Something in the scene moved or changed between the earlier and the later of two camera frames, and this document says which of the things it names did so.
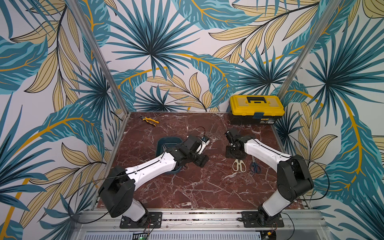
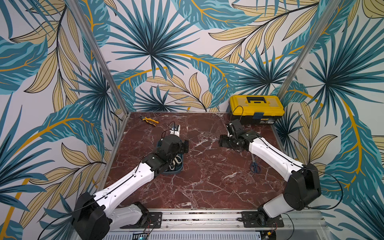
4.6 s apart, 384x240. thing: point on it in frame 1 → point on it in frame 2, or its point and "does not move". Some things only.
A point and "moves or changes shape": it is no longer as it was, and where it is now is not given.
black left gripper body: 199,160 → 184,148
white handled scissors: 240,162 moves or changes shape
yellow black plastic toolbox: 253,109 does not move
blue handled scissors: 254,167 does not move
